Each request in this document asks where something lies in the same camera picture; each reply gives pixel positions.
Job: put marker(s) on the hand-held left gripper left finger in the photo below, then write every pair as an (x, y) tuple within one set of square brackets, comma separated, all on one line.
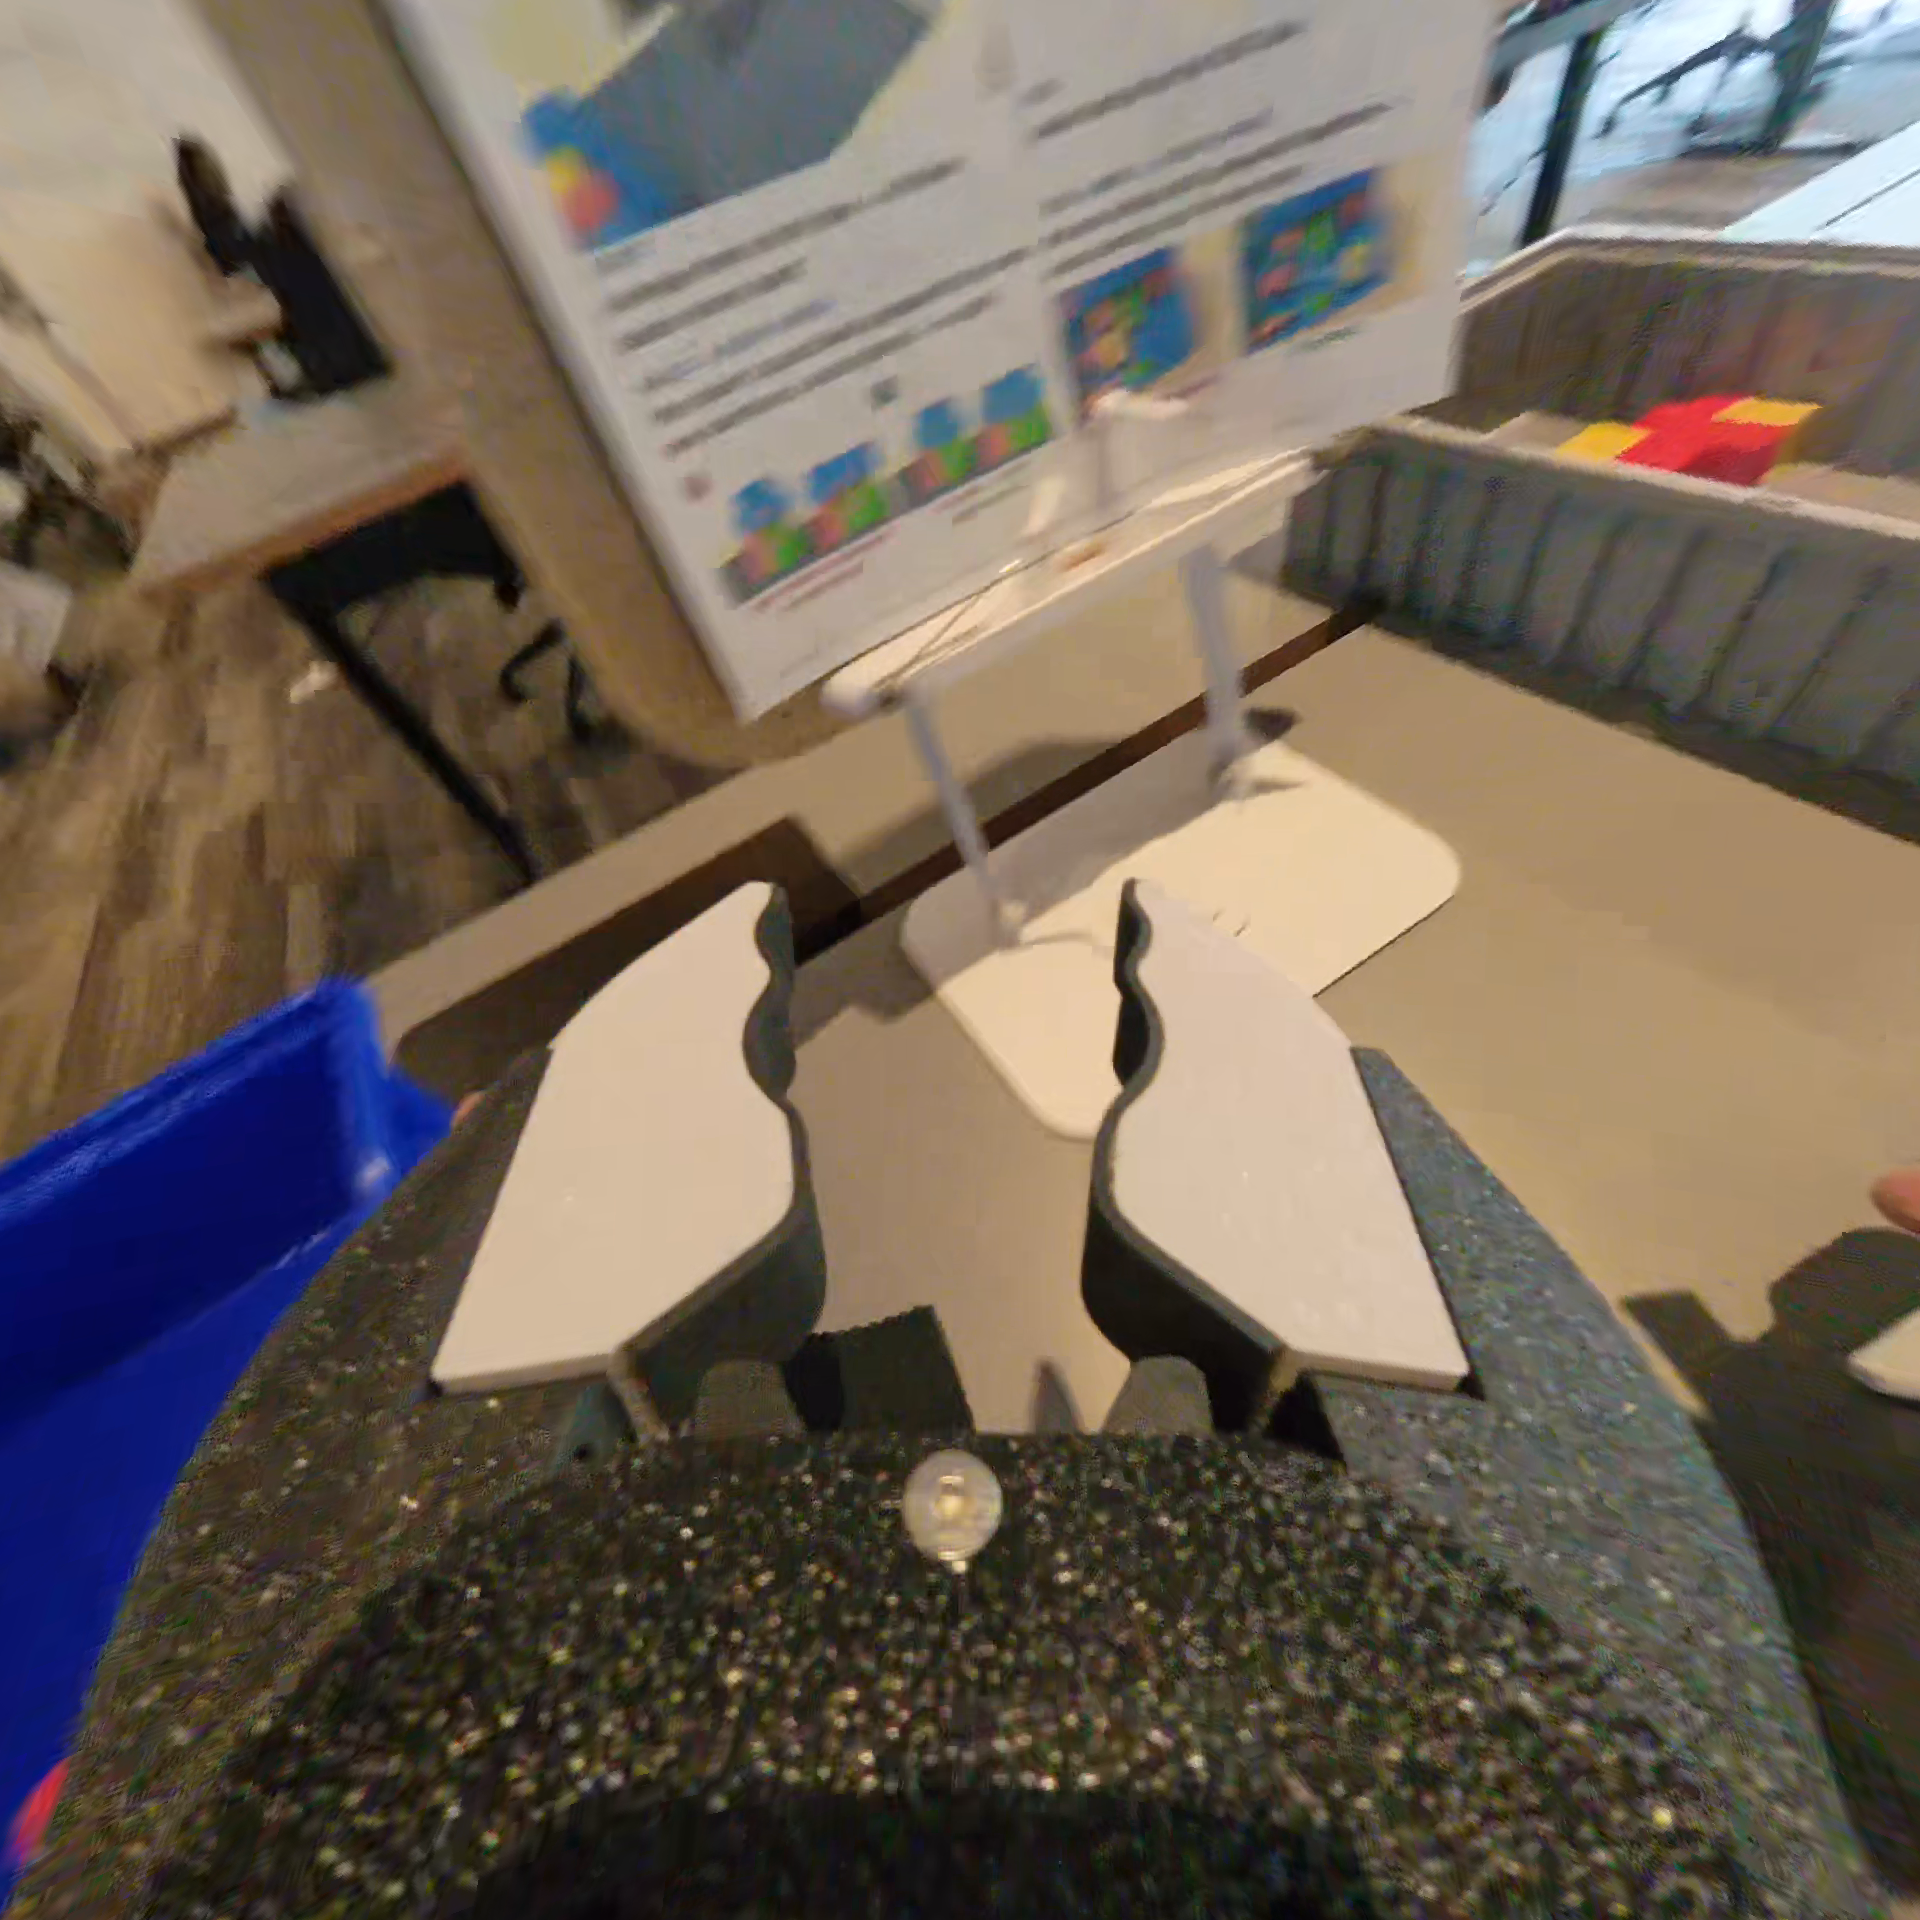
[(632, 1184)]

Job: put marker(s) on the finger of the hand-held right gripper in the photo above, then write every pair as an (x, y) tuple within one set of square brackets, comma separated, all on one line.
[(1897, 1362)]

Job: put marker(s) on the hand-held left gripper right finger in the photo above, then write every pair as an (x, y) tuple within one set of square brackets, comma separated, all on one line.
[(1274, 1201)]

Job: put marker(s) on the blue plastic bin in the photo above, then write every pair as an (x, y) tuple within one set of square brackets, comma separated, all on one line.
[(121, 1274)]

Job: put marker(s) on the grey plastic bin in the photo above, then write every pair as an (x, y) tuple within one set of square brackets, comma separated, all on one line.
[(1577, 569)]

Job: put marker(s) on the pile of assembled block bridges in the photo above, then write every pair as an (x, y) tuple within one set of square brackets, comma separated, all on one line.
[(1696, 435)]

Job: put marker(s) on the white ledge bar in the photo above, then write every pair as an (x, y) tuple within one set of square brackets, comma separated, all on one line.
[(1081, 569)]

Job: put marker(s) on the wooden top office desk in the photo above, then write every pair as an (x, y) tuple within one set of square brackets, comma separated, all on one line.
[(301, 480)]

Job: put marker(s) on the paper instruction sheet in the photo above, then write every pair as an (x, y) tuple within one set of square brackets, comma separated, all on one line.
[(900, 298)]

